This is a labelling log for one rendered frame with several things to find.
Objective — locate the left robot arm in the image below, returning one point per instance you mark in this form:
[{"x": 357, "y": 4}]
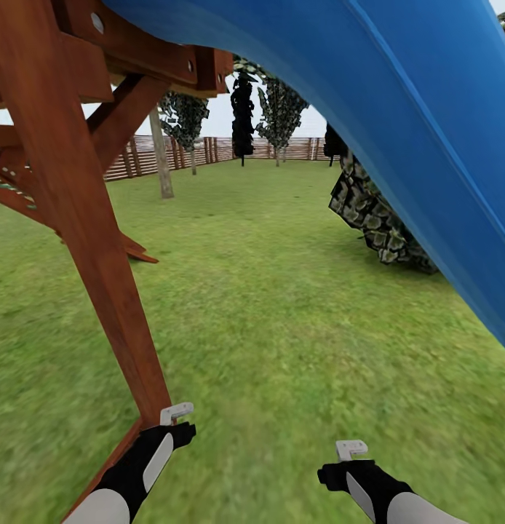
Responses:
[{"x": 125, "y": 486}]

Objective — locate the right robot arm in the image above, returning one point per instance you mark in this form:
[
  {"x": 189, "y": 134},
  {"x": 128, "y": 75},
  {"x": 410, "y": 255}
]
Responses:
[{"x": 384, "y": 499}]

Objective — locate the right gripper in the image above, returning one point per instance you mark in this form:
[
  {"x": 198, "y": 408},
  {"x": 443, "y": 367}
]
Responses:
[{"x": 333, "y": 476}]

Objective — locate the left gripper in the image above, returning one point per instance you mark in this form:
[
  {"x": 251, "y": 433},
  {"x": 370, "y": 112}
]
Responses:
[{"x": 182, "y": 434}]

